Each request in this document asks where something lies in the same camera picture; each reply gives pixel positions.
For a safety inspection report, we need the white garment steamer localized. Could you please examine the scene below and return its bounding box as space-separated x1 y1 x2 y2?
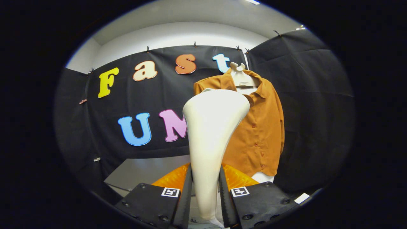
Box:
183 89 251 228

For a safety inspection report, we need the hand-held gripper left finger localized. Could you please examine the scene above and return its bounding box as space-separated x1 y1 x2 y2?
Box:
115 163 193 229

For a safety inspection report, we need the row of black clips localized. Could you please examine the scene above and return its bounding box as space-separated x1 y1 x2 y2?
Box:
87 30 282 75

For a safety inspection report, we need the orange-brown button shirt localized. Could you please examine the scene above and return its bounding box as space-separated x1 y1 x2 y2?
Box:
194 68 285 177

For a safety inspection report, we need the black backdrop cloth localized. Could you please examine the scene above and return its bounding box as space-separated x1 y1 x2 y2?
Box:
54 29 356 204

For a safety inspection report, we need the white mannequin torso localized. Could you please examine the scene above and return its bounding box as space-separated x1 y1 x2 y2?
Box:
230 62 275 184

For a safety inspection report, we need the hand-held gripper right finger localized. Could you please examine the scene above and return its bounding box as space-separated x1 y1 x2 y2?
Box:
219 163 298 229

